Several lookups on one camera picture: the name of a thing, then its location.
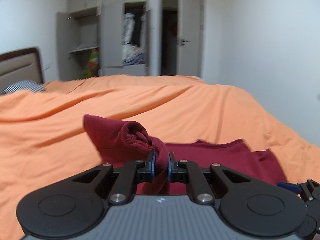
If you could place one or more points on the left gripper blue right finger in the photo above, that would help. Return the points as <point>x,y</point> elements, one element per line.
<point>190,174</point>

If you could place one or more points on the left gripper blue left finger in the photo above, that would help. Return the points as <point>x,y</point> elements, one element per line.
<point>132,174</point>

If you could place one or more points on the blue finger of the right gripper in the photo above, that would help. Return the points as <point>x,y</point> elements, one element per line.
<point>295,188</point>

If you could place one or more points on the orange bed sheet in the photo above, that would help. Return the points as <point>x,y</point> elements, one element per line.
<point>43,139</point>

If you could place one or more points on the colourful bag in wardrobe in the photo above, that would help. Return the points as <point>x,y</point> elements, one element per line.
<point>92,66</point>

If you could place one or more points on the pile of folded bedding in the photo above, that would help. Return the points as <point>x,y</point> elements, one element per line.
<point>132,55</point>

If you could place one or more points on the grey room door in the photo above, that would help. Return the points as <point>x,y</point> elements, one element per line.
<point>190,37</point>

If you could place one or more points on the checkered pillow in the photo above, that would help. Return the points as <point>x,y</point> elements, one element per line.
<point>24,85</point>

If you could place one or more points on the white hanging jacket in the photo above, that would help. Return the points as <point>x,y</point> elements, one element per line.
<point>128,27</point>

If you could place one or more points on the brown padded headboard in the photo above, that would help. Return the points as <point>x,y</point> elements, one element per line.
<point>18,65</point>

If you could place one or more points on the grey wardrobe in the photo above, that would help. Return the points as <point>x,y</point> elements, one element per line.
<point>89,24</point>

